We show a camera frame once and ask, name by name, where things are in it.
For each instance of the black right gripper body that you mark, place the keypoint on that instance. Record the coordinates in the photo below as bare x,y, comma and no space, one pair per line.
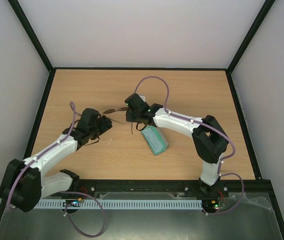
130,116

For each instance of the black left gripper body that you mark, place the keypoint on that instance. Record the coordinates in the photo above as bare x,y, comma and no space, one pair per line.
105,126

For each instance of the dark aviator sunglasses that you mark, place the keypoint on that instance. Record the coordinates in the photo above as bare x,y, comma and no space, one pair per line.
110,111

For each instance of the grey sunglasses case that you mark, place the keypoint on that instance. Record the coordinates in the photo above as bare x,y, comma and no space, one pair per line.
164,140

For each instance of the light blue cleaning cloth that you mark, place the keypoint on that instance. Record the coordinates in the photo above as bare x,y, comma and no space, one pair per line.
154,141

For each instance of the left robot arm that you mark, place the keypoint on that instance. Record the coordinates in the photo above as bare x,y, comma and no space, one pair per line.
25,181

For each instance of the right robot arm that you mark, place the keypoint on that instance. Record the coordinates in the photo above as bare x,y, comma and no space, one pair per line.
209,138

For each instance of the grey metal front tray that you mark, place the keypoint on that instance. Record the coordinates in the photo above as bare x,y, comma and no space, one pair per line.
252,219

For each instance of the light blue slotted cable duct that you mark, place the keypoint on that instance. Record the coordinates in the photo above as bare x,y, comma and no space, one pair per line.
116,204

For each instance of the black enclosure frame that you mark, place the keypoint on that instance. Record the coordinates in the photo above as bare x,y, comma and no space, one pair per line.
25,81

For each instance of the black front mounting rail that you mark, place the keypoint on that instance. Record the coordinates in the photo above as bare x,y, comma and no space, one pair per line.
188,188

